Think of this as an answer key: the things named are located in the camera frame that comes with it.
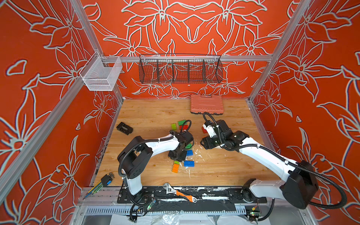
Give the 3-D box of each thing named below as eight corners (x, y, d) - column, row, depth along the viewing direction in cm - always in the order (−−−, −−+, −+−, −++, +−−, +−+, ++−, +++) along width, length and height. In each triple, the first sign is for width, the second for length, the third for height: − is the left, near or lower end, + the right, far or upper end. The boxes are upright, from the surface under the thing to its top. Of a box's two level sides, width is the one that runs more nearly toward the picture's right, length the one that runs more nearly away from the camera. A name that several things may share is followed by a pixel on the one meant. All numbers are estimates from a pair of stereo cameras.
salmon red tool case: (191, 115, 111) (191, 111, 107) (190, 98, 123) (190, 94, 119) (224, 114, 110) (226, 110, 107) (220, 97, 123) (221, 93, 119)
